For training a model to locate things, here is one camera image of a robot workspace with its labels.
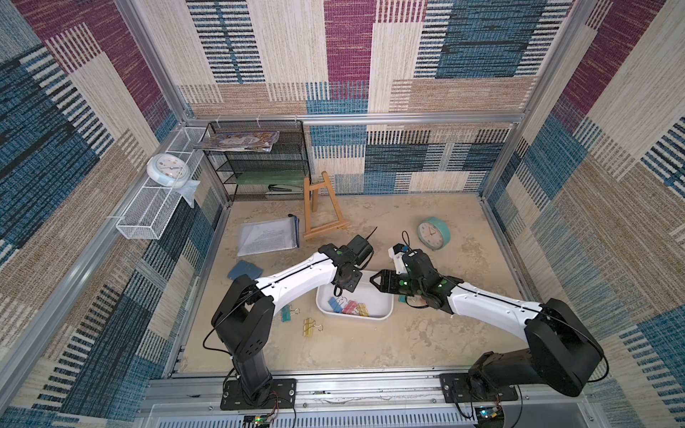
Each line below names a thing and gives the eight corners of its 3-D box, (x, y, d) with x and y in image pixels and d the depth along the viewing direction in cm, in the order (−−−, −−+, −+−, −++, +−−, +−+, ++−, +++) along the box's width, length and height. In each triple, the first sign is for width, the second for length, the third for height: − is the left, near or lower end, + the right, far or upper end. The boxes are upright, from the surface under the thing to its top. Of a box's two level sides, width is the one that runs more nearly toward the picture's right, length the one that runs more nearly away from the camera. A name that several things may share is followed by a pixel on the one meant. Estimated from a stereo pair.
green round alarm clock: (413, 238, 108) (419, 220, 99) (422, 229, 111) (428, 211, 102) (438, 255, 103) (447, 237, 94) (447, 245, 106) (455, 227, 97)
